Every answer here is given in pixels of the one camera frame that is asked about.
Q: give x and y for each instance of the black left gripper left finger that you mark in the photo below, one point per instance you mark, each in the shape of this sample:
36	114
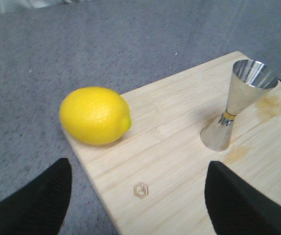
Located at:
40	207

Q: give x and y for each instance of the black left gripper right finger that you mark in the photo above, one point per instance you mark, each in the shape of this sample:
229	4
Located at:
237	208

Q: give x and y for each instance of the steel double jigger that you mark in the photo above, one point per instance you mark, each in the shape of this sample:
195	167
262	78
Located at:
250	80

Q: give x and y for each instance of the light wooden cutting board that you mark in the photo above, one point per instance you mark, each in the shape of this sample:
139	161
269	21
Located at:
151	181

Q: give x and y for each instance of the yellow lemon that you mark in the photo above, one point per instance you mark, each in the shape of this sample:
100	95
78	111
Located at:
95	115

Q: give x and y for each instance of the grey curtain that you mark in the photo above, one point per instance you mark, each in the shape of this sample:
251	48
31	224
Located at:
15	5

